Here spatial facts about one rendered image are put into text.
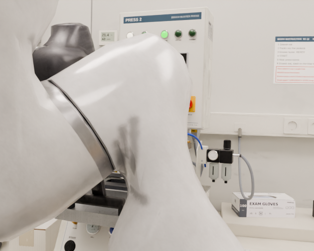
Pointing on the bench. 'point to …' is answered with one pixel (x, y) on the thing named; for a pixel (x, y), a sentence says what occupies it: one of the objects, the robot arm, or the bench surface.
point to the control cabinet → (198, 115)
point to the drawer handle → (101, 201)
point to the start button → (69, 246)
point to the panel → (85, 237)
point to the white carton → (263, 205)
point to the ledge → (276, 225)
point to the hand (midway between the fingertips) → (97, 187)
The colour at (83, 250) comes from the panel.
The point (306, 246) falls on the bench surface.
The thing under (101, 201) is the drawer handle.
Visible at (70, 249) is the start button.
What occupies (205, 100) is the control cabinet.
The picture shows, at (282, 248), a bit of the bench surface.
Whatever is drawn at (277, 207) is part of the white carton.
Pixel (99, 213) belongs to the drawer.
